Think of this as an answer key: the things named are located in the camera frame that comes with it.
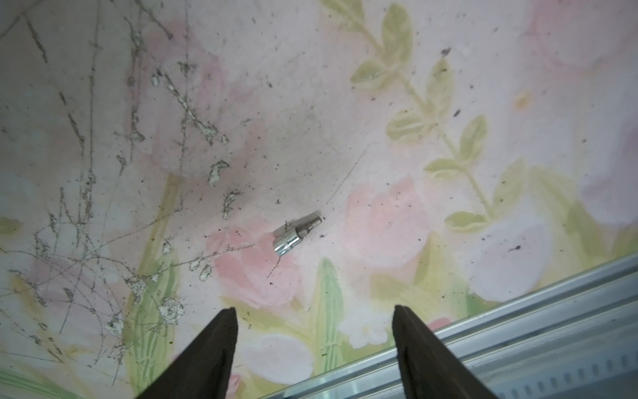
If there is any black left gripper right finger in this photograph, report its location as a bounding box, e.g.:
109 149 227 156
392 305 497 399

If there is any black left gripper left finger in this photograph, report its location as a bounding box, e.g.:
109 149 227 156
139 308 239 399

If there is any lone metal bit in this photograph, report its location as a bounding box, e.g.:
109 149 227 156
272 211 323 257

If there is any aluminium mounting rail frame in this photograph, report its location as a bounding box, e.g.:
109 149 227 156
258 251 638 399

